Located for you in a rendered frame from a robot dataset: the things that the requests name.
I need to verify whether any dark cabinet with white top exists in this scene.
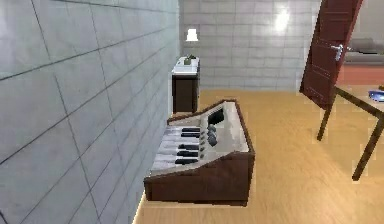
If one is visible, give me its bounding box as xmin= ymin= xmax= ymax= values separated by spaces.
xmin=171 ymin=56 xmax=201 ymax=114

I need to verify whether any brown wooden keyboard synthesizer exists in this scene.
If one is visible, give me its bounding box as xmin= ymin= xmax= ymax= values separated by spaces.
xmin=143 ymin=98 xmax=256 ymax=207

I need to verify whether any white lamp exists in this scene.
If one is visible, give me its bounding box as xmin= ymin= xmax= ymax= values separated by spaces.
xmin=185 ymin=28 xmax=200 ymax=43

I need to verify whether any dark red room door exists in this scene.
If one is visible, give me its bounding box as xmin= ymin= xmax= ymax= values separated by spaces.
xmin=299 ymin=0 xmax=364 ymax=111

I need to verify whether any brown wooden table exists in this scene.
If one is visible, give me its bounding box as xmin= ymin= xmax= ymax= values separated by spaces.
xmin=316 ymin=84 xmax=384 ymax=182

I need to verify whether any grey sofa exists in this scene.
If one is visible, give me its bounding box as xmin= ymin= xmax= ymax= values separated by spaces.
xmin=343 ymin=37 xmax=384 ymax=66

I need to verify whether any blue dish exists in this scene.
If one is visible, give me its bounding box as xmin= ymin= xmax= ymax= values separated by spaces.
xmin=368 ymin=89 xmax=384 ymax=103

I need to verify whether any silver door handle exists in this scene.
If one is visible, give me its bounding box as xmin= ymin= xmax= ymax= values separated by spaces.
xmin=330 ymin=43 xmax=345 ymax=63

